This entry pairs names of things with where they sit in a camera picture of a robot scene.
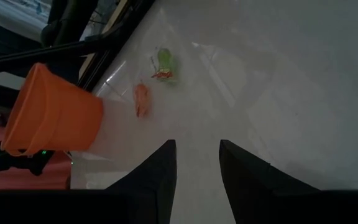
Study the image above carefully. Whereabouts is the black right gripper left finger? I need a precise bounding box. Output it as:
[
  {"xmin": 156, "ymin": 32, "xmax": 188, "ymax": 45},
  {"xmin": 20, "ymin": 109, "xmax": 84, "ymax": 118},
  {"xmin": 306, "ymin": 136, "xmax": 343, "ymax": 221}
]
[{"xmin": 106, "ymin": 139, "xmax": 177, "ymax": 224}]

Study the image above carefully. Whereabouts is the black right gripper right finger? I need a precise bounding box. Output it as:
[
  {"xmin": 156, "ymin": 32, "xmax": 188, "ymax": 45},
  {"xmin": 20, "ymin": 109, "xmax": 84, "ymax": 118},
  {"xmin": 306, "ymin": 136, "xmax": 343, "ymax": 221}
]
[{"xmin": 219, "ymin": 139, "xmax": 319, "ymax": 224}]

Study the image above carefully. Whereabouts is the orange pumpkin face bucket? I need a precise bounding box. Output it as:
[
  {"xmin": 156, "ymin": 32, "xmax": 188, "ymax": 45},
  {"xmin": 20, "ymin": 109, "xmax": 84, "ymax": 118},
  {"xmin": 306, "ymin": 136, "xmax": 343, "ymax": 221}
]
[{"xmin": 0, "ymin": 62, "xmax": 104, "ymax": 156}]

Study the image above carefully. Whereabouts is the orange gummy in clear wrapper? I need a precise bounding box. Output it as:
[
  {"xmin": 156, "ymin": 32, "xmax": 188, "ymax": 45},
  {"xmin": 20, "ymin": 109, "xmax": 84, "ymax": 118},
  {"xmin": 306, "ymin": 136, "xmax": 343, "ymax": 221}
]
[{"xmin": 132, "ymin": 81, "xmax": 152, "ymax": 119}]

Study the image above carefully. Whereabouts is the green gummy in clear wrapper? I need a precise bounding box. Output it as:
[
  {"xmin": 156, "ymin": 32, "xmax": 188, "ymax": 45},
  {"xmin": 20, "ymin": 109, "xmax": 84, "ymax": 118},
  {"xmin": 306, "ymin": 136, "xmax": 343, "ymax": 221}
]
[{"xmin": 150, "ymin": 47, "xmax": 179, "ymax": 85}]

